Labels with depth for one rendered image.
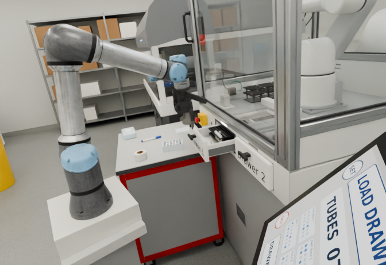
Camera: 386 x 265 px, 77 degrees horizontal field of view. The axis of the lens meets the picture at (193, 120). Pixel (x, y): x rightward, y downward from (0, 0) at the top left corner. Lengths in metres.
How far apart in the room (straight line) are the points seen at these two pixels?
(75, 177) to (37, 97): 4.80
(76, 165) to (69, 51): 0.37
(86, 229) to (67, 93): 0.47
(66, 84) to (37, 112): 4.76
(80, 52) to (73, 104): 0.22
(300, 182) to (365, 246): 0.56
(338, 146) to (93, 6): 4.97
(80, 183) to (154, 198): 0.67
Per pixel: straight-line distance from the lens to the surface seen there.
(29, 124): 5.85
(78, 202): 0.96
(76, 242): 0.97
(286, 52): 0.74
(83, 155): 0.90
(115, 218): 0.96
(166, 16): 1.98
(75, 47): 0.86
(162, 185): 1.48
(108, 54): 0.88
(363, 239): 0.36
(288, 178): 0.86
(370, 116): 0.99
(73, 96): 0.99
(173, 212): 1.60
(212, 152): 1.18
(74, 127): 1.01
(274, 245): 0.51
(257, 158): 0.98
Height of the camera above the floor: 1.38
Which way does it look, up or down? 18 degrees down
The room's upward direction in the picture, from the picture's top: 7 degrees counter-clockwise
